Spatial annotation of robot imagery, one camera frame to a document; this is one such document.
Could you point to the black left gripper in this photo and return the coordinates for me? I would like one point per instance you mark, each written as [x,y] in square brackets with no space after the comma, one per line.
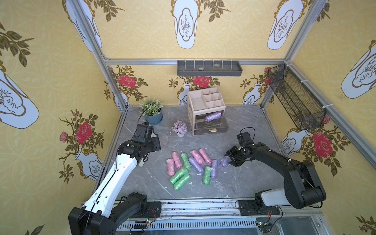
[151,143]

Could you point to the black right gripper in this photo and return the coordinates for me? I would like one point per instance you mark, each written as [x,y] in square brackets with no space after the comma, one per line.
[235,154]

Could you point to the purple trash bag roll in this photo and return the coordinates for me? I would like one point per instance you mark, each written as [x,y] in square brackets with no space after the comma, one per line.
[196,165]
[214,166]
[213,116]
[225,161]

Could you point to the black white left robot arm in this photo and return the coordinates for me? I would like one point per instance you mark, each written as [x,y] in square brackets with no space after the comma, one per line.
[99,215]

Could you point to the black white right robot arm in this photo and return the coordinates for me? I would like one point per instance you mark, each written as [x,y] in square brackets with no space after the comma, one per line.
[302,185]

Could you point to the pink trash bag roll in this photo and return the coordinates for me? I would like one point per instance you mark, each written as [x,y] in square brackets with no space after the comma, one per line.
[176,159]
[197,156]
[170,167]
[205,156]

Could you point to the green trash bag roll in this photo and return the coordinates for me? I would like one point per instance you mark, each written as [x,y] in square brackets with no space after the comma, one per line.
[207,175]
[186,161]
[181,182]
[178,175]

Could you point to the beige three-drawer organizer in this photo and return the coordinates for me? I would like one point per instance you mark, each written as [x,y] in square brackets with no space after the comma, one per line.
[203,102]

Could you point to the white green work glove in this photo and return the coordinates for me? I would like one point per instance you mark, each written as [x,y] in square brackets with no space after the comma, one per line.
[143,160]

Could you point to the green plant in blue pot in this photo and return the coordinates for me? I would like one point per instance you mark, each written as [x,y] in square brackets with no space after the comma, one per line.
[152,109]

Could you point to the purple flowers in white pot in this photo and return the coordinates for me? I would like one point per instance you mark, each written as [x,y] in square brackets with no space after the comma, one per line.
[180,128]

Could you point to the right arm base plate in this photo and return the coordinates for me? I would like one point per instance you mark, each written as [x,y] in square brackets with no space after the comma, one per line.
[256,207]

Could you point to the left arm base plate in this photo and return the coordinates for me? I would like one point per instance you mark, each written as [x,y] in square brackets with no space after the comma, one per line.
[153,210]

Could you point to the black wire mesh basket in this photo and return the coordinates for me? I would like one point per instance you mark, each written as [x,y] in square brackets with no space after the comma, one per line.
[302,107]

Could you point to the aluminum front rail frame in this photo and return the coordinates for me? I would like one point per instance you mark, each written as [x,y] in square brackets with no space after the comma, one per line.
[221,213]

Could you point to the gray wall shelf tray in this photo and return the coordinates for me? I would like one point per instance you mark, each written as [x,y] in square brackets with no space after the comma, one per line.
[214,68]

